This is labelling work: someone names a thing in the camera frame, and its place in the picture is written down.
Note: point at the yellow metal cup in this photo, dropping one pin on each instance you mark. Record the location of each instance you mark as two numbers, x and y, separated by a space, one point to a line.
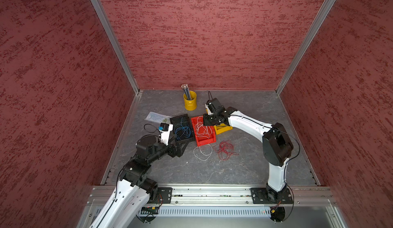
190 105

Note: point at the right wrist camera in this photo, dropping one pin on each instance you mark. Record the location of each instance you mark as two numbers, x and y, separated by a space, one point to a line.
208 110

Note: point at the corner aluminium post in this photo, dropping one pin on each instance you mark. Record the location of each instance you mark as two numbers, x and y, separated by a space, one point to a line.
310 35
99 9

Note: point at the black plastic bin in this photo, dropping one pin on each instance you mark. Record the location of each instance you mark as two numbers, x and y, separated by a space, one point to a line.
183 129

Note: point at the red plastic bin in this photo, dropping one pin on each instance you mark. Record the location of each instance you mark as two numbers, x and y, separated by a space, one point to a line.
204 135

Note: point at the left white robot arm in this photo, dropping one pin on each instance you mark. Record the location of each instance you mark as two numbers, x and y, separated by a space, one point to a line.
132 179

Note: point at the yellow plastic bin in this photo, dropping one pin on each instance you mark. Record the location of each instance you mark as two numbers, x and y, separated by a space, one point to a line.
222 128

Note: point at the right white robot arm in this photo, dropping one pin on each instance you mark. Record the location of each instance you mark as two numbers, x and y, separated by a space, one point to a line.
277 145

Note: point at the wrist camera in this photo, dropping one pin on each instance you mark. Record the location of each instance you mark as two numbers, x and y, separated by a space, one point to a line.
165 130
208 110

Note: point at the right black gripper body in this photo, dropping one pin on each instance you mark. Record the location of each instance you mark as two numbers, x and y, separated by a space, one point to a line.
212 119

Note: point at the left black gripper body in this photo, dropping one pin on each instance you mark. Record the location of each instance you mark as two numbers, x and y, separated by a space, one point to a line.
171 152

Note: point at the right corner aluminium post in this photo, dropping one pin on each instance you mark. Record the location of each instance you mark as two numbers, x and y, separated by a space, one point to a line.
310 35

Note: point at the bundle of metal rods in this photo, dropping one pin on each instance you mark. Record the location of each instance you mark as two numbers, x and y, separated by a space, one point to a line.
186 90

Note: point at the left corner aluminium post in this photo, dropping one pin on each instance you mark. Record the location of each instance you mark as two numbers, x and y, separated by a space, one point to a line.
99 9

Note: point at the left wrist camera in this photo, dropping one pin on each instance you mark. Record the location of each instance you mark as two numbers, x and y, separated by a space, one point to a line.
165 130

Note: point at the clear plastic bag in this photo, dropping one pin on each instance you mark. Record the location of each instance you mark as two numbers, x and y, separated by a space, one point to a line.
157 118

